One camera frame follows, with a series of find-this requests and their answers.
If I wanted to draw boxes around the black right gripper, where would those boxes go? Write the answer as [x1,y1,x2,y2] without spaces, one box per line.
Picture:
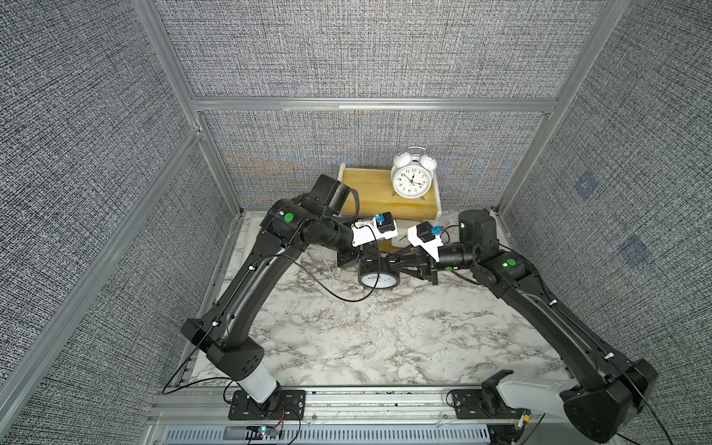
[394,242,484,287]

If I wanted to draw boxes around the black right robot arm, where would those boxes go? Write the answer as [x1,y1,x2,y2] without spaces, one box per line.
[386,210,658,443]

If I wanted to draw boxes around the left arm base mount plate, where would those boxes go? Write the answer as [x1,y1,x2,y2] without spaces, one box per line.
[228,389,306,421]

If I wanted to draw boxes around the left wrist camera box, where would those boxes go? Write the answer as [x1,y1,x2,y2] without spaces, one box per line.
[352,212,398,247]

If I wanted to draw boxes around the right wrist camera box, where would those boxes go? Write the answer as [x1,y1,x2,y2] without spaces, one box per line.
[407,222,444,263]

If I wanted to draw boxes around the wooden two-tier white-frame shelf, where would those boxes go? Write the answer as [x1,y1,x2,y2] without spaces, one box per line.
[337,162,442,252]

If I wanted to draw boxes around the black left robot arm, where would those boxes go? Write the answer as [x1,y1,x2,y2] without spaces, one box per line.
[181,174,360,411]

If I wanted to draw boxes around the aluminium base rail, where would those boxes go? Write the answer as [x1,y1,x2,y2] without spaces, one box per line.
[140,386,588,444]

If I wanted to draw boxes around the white twin-bell alarm clock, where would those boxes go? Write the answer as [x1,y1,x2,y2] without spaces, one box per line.
[390,146,438,200]

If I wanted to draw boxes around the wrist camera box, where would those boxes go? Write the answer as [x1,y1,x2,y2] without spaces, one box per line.
[352,212,398,247]
[407,222,444,263]

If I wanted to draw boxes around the black twin-bell alarm clock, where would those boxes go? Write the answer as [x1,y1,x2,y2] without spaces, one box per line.
[358,253,401,289]

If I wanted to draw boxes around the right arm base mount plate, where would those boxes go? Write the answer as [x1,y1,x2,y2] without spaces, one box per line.
[445,389,528,420]

